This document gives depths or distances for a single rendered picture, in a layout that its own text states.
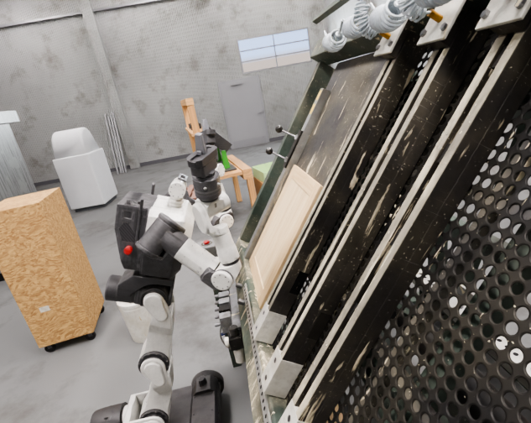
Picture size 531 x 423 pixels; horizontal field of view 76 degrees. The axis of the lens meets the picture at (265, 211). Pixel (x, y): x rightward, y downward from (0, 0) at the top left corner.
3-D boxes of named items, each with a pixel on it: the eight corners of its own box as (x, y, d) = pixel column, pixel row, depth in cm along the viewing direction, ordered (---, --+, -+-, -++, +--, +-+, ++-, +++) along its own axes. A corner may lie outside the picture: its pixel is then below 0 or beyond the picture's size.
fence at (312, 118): (250, 256, 188) (243, 253, 187) (327, 91, 166) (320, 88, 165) (251, 259, 184) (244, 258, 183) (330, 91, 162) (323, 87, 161)
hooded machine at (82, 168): (89, 201, 783) (63, 130, 728) (119, 195, 784) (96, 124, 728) (72, 213, 705) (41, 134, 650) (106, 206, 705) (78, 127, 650)
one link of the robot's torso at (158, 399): (137, 440, 167) (135, 361, 152) (144, 405, 186) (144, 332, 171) (169, 437, 170) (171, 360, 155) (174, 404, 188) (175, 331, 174)
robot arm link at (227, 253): (226, 237, 113) (243, 285, 119) (234, 224, 122) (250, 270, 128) (197, 242, 116) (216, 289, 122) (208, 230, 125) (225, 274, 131)
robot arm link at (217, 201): (203, 195, 105) (208, 225, 111) (230, 183, 111) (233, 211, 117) (184, 184, 112) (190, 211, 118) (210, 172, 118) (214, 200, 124)
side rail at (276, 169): (255, 241, 213) (239, 236, 211) (334, 70, 188) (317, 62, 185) (256, 245, 208) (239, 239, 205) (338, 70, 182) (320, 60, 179)
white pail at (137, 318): (136, 322, 300) (119, 277, 284) (169, 315, 301) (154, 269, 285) (126, 347, 270) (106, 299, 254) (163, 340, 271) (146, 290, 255)
